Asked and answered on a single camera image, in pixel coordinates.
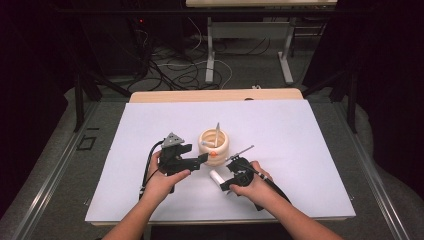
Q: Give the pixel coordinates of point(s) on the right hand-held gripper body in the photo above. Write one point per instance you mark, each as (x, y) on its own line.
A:
(243, 171)

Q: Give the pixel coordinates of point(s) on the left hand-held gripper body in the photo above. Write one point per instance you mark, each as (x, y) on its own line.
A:
(171, 163)

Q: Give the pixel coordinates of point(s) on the short white cylinder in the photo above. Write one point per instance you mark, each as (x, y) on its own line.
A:
(216, 176)

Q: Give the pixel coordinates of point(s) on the long white pen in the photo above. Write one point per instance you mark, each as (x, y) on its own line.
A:
(207, 143)

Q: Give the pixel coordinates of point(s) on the cream ribbed pen holder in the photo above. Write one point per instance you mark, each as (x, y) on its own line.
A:
(220, 157)

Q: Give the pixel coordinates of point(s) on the silver pen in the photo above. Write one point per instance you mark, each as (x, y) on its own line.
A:
(217, 135)

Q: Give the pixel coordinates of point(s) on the person's right hand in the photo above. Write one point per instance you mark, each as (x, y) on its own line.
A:
(258, 190)

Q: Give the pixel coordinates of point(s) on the person's left hand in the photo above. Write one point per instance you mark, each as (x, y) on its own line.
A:
(161, 185)

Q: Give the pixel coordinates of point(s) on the person's dark clothing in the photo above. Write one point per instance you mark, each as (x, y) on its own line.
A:
(216, 233)

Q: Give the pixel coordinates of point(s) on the white table mat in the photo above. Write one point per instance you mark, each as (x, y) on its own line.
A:
(283, 133)

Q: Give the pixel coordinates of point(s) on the wooden table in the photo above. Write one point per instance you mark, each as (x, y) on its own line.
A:
(200, 95)

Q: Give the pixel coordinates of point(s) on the black metal stand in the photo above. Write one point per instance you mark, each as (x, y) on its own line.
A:
(351, 100)
(79, 100)

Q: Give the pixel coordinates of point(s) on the dark equipment with red light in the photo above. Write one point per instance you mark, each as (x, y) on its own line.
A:
(126, 43)

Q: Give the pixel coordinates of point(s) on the light desk with metal legs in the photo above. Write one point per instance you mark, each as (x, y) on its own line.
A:
(250, 30)

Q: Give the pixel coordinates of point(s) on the black horizontal bar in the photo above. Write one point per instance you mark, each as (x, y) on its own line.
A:
(133, 10)

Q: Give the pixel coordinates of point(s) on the dark curtain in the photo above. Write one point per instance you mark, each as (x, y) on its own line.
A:
(30, 83)
(390, 83)

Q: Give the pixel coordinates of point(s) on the aluminium rail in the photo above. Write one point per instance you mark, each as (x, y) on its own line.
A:
(376, 180)
(50, 176)

